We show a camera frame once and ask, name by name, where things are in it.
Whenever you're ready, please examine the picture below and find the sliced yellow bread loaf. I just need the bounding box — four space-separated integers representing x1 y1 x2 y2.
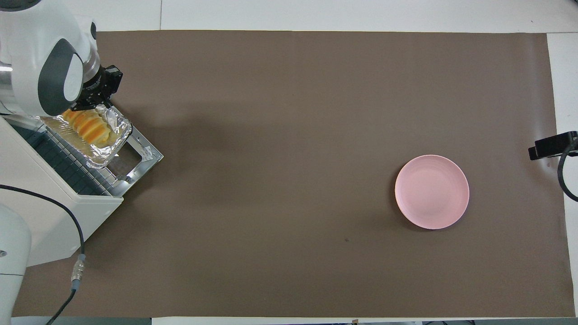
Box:
62 108 113 147

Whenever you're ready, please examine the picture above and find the metal oven rack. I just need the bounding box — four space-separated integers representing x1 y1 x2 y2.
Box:
11 121 119 197

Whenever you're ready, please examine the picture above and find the cream toaster oven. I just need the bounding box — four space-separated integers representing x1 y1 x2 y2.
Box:
0 115 164 268

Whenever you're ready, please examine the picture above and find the brown table mat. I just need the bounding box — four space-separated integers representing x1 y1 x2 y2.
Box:
11 31 576 317

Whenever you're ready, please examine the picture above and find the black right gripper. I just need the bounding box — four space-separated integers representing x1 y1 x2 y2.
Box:
528 131 578 161

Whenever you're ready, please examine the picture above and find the glass oven door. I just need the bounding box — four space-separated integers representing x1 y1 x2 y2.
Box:
106 126 164 198

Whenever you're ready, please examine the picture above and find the pink round plate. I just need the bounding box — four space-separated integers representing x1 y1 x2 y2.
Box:
395 154 470 230

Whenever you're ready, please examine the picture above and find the aluminium foil tray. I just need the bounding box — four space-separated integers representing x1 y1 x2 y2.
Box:
41 105 133 170

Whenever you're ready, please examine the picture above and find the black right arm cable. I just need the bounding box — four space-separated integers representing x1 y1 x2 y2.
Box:
557 144 578 202

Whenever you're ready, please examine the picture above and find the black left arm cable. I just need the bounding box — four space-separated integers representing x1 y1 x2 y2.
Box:
0 184 86 325

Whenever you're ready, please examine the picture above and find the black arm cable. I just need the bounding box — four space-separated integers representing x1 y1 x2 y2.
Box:
557 144 578 202
0 184 86 325

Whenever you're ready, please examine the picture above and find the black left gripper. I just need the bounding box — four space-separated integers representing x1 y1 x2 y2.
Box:
72 65 123 112

